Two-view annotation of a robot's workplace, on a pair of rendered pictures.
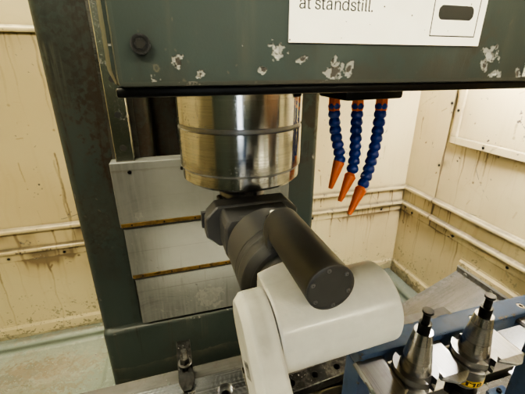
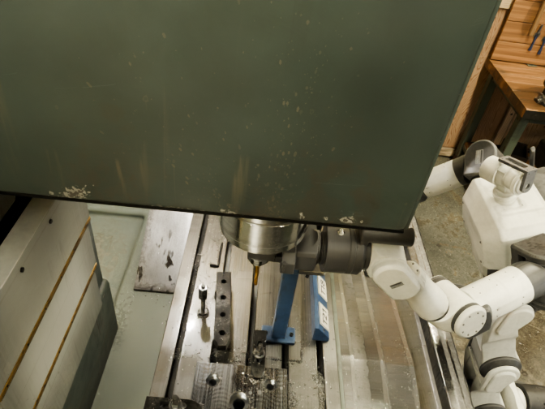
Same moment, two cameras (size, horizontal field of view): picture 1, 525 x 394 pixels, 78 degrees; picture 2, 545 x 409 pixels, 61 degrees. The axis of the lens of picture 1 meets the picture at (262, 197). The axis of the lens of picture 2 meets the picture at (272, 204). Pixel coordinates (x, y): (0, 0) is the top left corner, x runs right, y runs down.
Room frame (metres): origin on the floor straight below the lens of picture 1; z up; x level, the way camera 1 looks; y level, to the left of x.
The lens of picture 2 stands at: (0.28, 0.61, 2.06)
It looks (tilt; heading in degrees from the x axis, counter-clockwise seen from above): 41 degrees down; 283
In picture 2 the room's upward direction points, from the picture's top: 8 degrees clockwise
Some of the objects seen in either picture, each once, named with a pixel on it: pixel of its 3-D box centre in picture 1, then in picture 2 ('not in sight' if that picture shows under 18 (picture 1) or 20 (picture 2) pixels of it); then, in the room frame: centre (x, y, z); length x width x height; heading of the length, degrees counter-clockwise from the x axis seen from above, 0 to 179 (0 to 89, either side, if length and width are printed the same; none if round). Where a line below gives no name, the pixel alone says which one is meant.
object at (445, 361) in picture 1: (443, 363); not in sight; (0.37, -0.28, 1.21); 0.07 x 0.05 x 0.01; 16
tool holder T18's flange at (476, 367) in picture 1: (471, 354); not in sight; (0.39, -0.33, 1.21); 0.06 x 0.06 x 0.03
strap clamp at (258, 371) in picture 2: not in sight; (258, 358); (0.41, -0.03, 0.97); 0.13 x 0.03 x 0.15; 106
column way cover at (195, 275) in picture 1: (210, 238); (50, 316); (0.86, 0.16, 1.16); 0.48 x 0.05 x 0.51; 106
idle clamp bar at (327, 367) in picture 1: (325, 380); (222, 312); (0.57, -0.15, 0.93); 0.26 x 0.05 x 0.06; 111
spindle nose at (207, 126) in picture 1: (240, 130); (265, 198); (0.43, 0.03, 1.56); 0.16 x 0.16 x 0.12
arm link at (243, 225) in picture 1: (261, 234); (313, 246); (0.34, 0.00, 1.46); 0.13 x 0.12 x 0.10; 107
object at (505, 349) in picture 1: (498, 346); not in sight; (0.40, -0.39, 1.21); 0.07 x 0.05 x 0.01; 16
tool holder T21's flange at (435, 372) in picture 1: (413, 371); not in sight; (0.36, -0.23, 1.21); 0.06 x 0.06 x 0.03
